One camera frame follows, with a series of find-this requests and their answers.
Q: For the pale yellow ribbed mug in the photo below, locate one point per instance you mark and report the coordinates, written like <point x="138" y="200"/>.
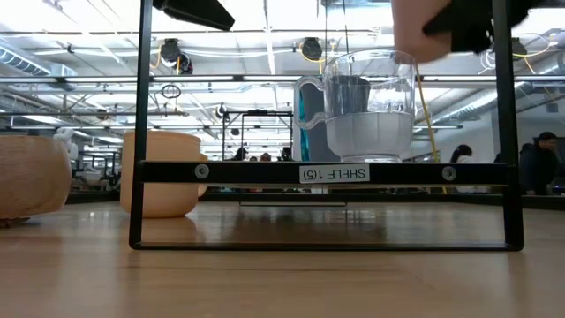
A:
<point x="172" y="150"/>

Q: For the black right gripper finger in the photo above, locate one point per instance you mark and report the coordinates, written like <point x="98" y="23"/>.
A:
<point x="468" y="26"/>

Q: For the clear glass mug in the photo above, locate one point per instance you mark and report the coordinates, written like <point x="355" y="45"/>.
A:
<point x="371" y="132"/>

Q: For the white shelf label sticker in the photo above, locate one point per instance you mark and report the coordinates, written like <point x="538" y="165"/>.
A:
<point x="334" y="173"/>

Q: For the tall peach plastic cup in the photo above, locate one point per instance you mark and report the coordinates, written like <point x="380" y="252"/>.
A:
<point x="410" y="35"/>

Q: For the person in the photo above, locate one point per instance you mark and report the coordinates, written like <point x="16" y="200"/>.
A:
<point x="461" y="154"/>
<point x="286" y="154"/>
<point x="241" y="154"/>
<point x="536" y="163"/>

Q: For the long strip light fixture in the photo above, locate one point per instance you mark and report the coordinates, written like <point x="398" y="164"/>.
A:
<point x="265" y="78"/>

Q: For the white background figure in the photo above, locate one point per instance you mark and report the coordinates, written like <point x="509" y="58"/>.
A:
<point x="66" y="141"/>

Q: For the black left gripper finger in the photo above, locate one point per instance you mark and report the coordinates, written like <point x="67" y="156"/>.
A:
<point x="198" y="11"/>

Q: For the wooden kuksa cup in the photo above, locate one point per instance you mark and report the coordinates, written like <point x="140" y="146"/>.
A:
<point x="31" y="176"/>

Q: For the black frame wooden shelf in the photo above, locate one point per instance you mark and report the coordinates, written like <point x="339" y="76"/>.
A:
<point x="265" y="173"/>

